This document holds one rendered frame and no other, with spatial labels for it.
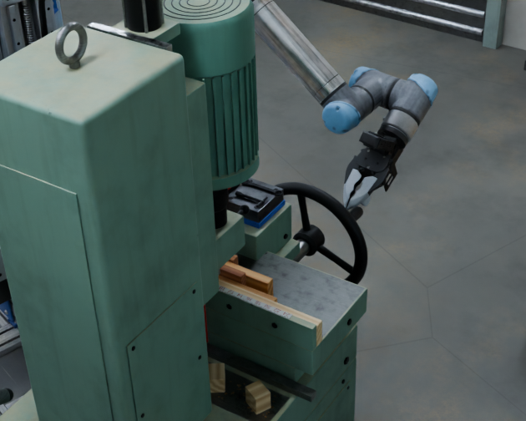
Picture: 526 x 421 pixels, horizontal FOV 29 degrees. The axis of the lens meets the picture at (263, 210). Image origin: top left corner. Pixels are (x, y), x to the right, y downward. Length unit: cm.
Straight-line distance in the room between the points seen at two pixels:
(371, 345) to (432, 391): 26
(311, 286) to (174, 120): 62
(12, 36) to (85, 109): 115
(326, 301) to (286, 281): 10
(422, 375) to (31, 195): 186
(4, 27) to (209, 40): 97
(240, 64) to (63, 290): 45
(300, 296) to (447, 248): 168
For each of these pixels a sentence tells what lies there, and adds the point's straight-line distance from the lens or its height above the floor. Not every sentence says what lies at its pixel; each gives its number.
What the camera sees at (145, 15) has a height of 155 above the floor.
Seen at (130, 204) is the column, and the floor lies 135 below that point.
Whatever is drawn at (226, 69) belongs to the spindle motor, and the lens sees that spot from 161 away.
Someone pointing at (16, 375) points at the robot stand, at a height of 21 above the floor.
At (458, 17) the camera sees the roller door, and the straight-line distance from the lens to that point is 499.
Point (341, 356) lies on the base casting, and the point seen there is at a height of 77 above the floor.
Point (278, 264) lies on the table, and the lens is 203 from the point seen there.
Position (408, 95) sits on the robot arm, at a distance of 231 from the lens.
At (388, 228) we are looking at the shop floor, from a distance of 365.
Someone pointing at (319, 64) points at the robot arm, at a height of 113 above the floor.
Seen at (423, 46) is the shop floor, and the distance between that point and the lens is 491.
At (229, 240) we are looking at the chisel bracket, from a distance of 186.
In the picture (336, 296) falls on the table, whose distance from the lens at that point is 195.
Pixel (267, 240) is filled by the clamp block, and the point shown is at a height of 93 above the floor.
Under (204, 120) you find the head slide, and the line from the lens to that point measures 160.
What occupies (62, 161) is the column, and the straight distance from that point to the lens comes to 137.
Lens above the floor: 216
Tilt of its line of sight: 35 degrees down
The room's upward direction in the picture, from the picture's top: 2 degrees counter-clockwise
